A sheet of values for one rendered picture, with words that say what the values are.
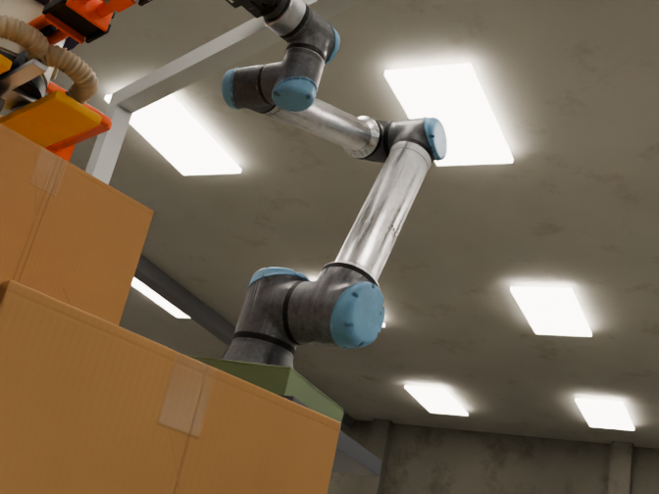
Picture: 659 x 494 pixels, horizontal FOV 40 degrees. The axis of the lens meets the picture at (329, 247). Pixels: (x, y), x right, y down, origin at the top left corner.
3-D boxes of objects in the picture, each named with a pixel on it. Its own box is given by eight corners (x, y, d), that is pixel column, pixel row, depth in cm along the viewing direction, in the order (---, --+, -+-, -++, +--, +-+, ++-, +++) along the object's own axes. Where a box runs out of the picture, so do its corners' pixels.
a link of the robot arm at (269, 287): (256, 353, 226) (275, 288, 233) (314, 357, 217) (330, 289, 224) (221, 329, 215) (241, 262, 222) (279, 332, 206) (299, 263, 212)
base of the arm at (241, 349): (235, 390, 224) (246, 353, 228) (304, 401, 217) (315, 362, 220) (199, 365, 209) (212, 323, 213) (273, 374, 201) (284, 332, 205)
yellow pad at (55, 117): (-31, 138, 187) (-23, 118, 189) (12, 162, 193) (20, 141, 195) (54, 97, 164) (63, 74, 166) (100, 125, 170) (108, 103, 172)
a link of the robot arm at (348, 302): (307, 359, 215) (409, 148, 258) (371, 364, 205) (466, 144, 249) (278, 317, 205) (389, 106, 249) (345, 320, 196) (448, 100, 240)
